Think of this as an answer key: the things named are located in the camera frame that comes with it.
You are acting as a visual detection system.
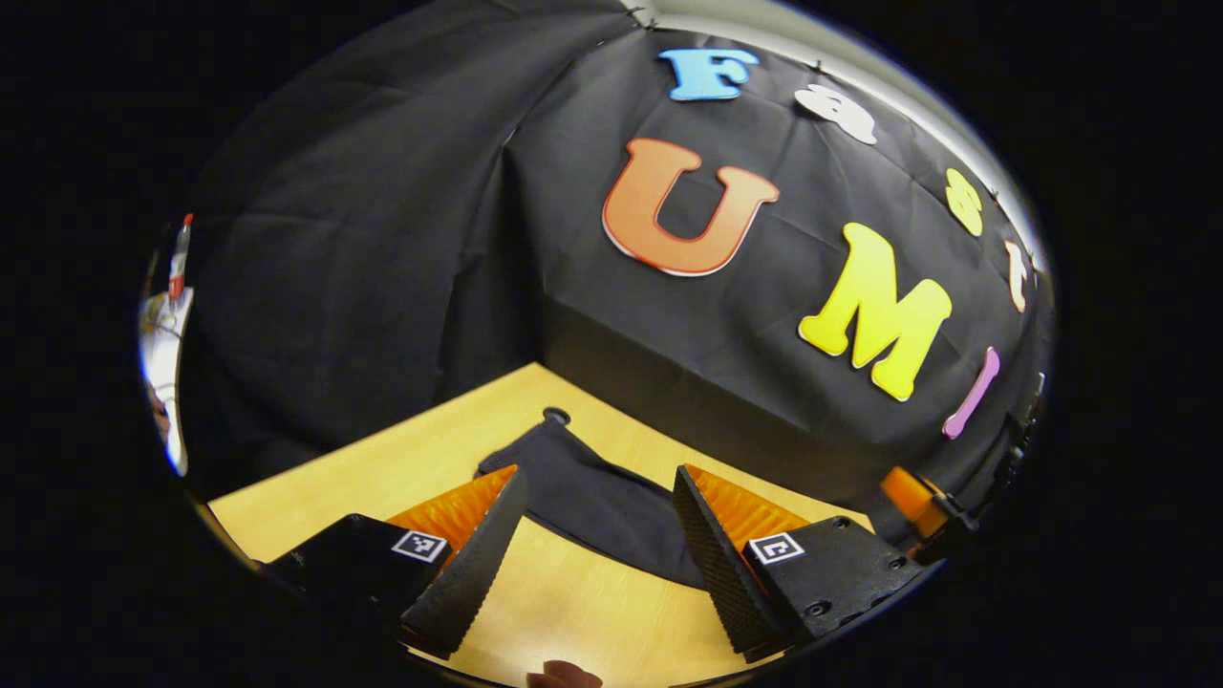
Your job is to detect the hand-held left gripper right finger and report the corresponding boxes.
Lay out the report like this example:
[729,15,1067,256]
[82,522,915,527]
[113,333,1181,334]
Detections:
[672,463,926,663]

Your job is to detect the black backdrop cloth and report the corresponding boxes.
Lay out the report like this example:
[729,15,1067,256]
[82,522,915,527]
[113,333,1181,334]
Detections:
[177,0,1057,536]

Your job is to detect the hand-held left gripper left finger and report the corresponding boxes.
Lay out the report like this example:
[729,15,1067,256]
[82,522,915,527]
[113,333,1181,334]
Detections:
[266,463,528,660]

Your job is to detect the dark grey jeans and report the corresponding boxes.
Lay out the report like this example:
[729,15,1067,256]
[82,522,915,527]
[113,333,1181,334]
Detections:
[475,419,713,591]

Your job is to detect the white and red object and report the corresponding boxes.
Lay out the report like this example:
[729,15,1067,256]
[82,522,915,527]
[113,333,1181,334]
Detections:
[137,212,197,479]

